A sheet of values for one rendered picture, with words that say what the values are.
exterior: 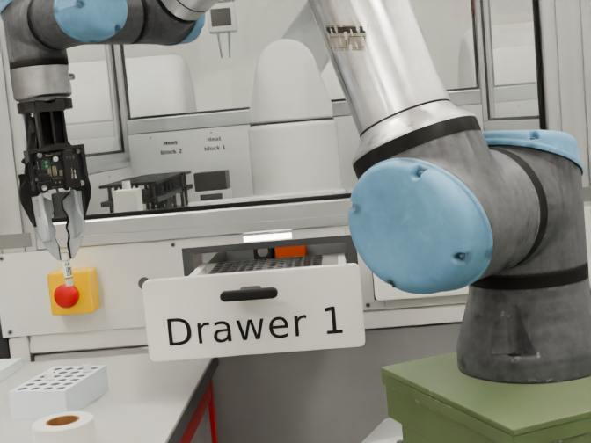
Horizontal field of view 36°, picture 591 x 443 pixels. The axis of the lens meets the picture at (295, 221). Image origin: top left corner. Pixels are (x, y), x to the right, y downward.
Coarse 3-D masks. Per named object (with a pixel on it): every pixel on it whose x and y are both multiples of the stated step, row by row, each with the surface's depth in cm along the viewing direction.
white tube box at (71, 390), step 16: (64, 368) 130; (80, 368) 130; (96, 368) 128; (32, 384) 123; (48, 384) 122; (64, 384) 122; (80, 384) 122; (96, 384) 126; (16, 400) 120; (32, 400) 119; (48, 400) 118; (64, 400) 118; (80, 400) 122; (16, 416) 120; (32, 416) 119
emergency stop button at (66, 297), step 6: (60, 288) 145; (66, 288) 145; (72, 288) 145; (54, 294) 146; (60, 294) 145; (66, 294) 145; (72, 294) 145; (78, 294) 146; (60, 300) 145; (66, 300) 145; (72, 300) 145; (60, 306) 146; (66, 306) 146; (72, 306) 146
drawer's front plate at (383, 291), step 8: (376, 280) 148; (376, 288) 148; (384, 288) 148; (392, 288) 148; (464, 288) 148; (376, 296) 148; (384, 296) 148; (392, 296) 148; (400, 296) 148; (408, 296) 148; (416, 296) 148; (424, 296) 148; (432, 296) 148
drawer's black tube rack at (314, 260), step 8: (304, 256) 150; (312, 256) 150; (320, 256) 148; (216, 264) 150; (224, 264) 149; (232, 264) 148; (240, 264) 147; (248, 264) 147; (256, 264) 146; (264, 264) 145; (272, 264) 145; (280, 264) 144; (288, 264) 143; (296, 264) 143; (304, 264) 141; (312, 264) 141; (320, 264) 140; (216, 272) 140; (224, 272) 139
